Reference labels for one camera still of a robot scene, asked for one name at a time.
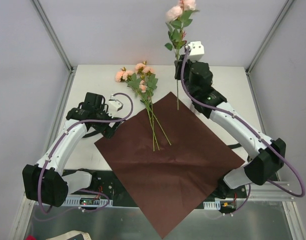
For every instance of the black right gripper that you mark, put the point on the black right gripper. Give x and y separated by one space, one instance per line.
179 69

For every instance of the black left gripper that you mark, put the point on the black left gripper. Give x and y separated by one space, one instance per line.
109 129

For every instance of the pink artificial flower bouquet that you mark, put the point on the pink artificial flower bouquet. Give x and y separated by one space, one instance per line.
143 82

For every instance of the light pink rose stem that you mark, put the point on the light pink rose stem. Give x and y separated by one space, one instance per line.
177 19

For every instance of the red and maroon wrapping paper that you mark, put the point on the red and maroon wrapping paper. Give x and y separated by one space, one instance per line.
171 168

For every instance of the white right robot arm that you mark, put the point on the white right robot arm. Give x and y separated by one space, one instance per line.
266 154

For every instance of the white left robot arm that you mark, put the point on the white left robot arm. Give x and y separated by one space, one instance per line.
44 181

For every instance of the red cloth item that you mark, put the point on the red cloth item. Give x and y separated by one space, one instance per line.
30 237

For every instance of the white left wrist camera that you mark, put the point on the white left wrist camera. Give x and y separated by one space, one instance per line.
115 105

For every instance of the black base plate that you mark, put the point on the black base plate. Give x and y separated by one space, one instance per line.
106 182

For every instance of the left white cable duct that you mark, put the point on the left white cable duct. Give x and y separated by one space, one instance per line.
76 201

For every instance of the white cable duct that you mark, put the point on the white cable duct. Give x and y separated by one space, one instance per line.
218 205
76 201

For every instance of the right rear frame post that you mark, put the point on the right rear frame post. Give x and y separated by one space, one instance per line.
270 34

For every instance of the frame post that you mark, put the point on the frame post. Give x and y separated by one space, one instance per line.
270 34
52 34

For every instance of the left rear frame post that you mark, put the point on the left rear frame post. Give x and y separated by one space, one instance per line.
52 34

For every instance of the right white cable duct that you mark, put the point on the right white cable duct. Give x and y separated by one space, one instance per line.
218 205

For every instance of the aluminium frame rail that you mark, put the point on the aluminium frame rail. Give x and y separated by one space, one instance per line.
280 190

